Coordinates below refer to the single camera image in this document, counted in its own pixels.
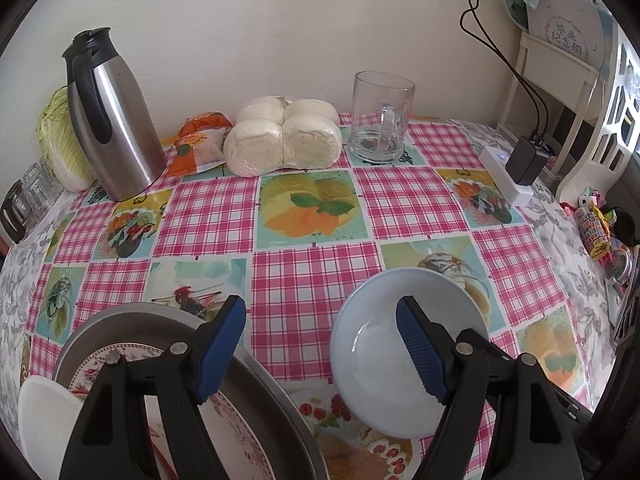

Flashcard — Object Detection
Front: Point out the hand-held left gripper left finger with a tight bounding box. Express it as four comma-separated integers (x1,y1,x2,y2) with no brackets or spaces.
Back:
59,294,247,480

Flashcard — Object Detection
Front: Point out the white square bowl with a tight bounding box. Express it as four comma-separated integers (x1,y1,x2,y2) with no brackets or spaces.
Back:
18,375,88,480

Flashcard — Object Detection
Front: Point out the small white floral bowl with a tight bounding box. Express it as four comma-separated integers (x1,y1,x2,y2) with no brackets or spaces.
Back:
329,267,490,440

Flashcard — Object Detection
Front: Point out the napa cabbage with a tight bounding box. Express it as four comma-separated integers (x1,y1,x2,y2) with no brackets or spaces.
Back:
36,85,98,192

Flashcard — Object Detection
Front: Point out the clear glass mug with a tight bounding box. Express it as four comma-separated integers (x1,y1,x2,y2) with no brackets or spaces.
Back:
347,71,416,163

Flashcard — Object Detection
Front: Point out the pink checked tablecloth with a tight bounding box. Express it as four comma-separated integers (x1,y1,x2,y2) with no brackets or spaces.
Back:
20,110,601,480

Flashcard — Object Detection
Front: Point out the black charger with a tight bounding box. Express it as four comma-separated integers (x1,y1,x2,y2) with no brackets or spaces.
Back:
505,135,548,186

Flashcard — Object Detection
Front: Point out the white album box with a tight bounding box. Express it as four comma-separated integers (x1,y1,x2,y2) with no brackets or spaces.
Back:
527,0,618,66

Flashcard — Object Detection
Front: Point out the stainless steel thermos jug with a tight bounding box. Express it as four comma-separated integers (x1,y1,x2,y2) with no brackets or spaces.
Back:
61,27,168,202

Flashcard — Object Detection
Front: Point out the bag of steamed buns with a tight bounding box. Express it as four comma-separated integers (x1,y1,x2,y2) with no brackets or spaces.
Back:
223,95,343,178

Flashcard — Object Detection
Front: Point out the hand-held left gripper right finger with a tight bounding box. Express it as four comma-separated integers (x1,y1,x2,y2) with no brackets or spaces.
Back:
395,295,585,480

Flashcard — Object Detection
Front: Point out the clear drinking glass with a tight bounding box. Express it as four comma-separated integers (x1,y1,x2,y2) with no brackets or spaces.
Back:
22,165,51,208
37,157,65,196

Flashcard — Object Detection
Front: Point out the white power strip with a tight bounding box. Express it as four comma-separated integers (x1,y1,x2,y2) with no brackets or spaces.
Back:
478,145,533,207

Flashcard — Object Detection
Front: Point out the colourful candy tube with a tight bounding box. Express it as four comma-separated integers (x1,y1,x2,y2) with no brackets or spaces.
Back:
575,199,613,261

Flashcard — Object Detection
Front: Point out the orange snack packet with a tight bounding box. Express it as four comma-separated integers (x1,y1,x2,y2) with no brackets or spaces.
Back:
165,112,236,178

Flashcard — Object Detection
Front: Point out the black charger cable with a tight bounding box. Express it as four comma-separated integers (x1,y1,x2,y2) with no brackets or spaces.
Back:
460,0,541,141
469,0,547,138

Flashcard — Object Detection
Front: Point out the small round printed tin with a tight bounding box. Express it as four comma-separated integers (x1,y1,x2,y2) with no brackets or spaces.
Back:
606,247,635,281

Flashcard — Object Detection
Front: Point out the round pink floral plate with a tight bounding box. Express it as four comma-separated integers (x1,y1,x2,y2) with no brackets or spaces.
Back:
75,342,281,480

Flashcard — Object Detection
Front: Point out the large stainless steel basin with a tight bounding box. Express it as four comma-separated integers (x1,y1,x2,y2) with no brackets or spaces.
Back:
54,302,331,480

